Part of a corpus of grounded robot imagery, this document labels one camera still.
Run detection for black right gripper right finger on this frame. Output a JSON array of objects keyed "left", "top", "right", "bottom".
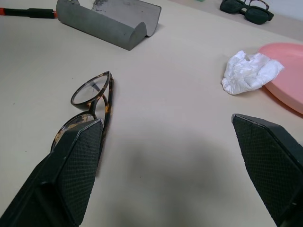
[{"left": 231, "top": 113, "right": 303, "bottom": 227}]

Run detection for black sunglasses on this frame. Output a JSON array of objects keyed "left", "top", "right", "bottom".
[{"left": 219, "top": 0, "right": 275, "bottom": 26}]

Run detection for tortoiseshell square glasses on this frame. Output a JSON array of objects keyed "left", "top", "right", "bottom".
[{"left": 243, "top": 0, "right": 270, "bottom": 11}]

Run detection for tortoiseshell cat-eye glasses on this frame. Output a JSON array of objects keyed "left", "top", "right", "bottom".
[{"left": 50, "top": 70, "right": 116, "bottom": 171}]

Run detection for red and black screwdriver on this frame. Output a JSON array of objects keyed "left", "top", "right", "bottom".
[{"left": 0, "top": 7, "right": 58, "bottom": 19}]

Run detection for white tissue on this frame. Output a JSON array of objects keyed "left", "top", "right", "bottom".
[{"left": 221, "top": 50, "right": 285, "bottom": 96}]

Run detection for round plastic plate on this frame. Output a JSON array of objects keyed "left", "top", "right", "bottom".
[{"left": 257, "top": 42, "right": 303, "bottom": 116}]

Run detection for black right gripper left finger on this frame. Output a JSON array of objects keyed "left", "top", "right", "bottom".
[{"left": 0, "top": 119, "right": 104, "bottom": 227}]

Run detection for grey foam block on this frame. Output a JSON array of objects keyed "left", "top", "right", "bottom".
[{"left": 56, "top": 0, "right": 162, "bottom": 52}]

